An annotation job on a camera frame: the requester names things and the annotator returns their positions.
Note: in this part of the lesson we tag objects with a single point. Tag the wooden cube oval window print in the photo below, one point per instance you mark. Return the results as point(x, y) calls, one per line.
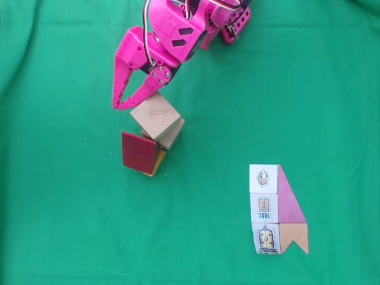
point(154, 117)

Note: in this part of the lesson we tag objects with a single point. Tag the red wooden wedge block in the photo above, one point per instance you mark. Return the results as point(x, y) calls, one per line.
point(138, 151)

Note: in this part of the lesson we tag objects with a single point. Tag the yellow notched wooden block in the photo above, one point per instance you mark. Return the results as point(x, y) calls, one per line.
point(158, 164)

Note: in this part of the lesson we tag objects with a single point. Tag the green cloth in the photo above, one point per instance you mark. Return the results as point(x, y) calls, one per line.
point(59, 207)

